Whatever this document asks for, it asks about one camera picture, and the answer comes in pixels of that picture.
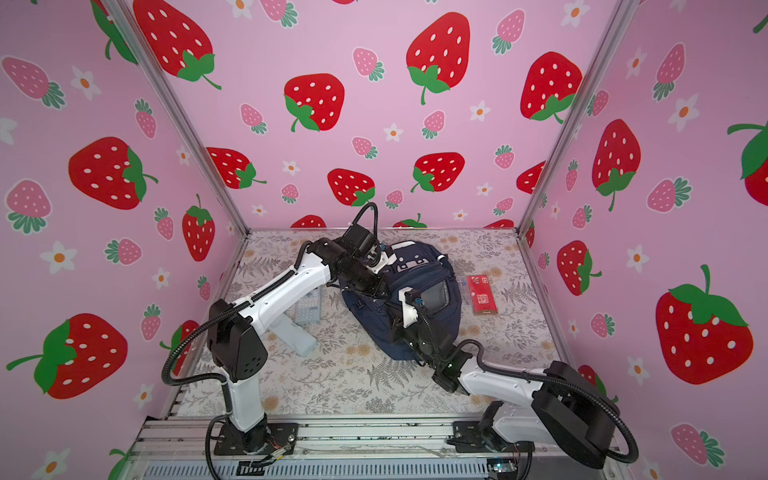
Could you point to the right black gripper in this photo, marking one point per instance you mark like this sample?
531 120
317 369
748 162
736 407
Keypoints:
400 331

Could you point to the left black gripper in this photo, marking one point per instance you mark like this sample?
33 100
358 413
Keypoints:
372 285

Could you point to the navy blue student backpack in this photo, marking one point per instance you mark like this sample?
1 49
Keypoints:
416 264

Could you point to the light blue calculator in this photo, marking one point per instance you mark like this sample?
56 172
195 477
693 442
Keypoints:
308 309

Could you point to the light blue pencil case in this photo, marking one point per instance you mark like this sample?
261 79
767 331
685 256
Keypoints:
295 337

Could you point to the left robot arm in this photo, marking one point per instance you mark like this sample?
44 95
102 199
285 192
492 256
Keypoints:
235 329

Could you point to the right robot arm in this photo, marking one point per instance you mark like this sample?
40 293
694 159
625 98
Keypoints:
570 412

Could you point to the red card pack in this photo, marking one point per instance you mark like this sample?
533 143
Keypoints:
481 295

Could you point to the clear plastic box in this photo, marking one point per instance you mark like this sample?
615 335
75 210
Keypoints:
464 290

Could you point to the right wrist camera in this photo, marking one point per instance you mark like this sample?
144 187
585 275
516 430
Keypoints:
412 306

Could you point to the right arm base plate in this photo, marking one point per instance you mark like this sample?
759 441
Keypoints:
479 437

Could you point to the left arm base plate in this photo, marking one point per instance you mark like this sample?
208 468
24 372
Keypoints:
262 440

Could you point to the aluminium front rail frame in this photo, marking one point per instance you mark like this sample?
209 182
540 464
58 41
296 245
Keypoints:
349 447

